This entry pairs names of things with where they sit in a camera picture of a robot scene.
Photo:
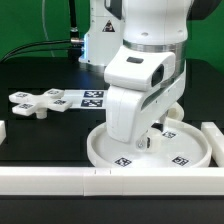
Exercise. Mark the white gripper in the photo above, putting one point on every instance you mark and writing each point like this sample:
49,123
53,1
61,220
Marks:
130,113

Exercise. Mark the white round table top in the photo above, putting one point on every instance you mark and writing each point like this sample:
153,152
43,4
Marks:
182,146

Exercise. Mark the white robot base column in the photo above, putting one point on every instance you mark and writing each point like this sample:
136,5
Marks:
105,35

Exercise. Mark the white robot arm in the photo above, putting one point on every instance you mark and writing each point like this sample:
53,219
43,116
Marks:
157,26

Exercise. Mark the white right fence bar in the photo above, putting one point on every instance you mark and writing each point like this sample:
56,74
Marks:
216,140

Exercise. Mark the white fence bar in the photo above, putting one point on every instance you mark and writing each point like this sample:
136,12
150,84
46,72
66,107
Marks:
216,140
110,181
2,131

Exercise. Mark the white front fence bar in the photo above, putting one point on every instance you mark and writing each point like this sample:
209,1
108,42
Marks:
110,181

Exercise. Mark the white marker sheet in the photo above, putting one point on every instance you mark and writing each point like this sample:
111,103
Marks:
86,99

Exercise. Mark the white cross-shaped table base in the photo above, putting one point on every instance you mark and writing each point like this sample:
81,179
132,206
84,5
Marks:
28,104

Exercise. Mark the white left fence bar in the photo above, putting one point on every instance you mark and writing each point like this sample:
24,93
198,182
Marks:
2,131

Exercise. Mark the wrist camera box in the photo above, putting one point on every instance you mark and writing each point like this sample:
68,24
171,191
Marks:
140,71

